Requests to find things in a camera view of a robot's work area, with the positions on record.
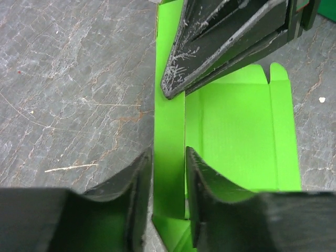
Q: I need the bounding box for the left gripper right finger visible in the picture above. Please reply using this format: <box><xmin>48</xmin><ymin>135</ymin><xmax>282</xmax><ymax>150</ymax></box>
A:
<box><xmin>186</xmin><ymin>147</ymin><xmax>335</xmax><ymax>251</ymax></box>

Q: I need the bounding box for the green plastic tray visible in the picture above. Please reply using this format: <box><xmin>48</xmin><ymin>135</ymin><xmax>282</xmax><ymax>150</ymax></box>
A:
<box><xmin>318</xmin><ymin>0</ymin><xmax>336</xmax><ymax>22</ymax></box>

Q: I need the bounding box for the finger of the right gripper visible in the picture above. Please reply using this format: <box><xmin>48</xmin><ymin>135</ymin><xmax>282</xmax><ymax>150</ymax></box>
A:
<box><xmin>185</xmin><ymin>29</ymin><xmax>288</xmax><ymax>96</ymax></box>
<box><xmin>160</xmin><ymin>1</ymin><xmax>288</xmax><ymax>99</ymax></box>

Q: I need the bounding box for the green paper box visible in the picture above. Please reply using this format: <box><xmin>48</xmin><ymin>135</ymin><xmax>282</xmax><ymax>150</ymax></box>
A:
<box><xmin>152</xmin><ymin>1</ymin><xmax>300</xmax><ymax>251</ymax></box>

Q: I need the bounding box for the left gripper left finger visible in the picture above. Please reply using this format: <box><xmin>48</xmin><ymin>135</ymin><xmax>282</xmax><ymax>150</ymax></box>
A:
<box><xmin>1</xmin><ymin>149</ymin><xmax>152</xmax><ymax>251</ymax></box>

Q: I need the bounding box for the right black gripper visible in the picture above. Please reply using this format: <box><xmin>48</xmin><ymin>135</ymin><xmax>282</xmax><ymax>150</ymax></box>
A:
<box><xmin>285</xmin><ymin>0</ymin><xmax>321</xmax><ymax>39</ymax></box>

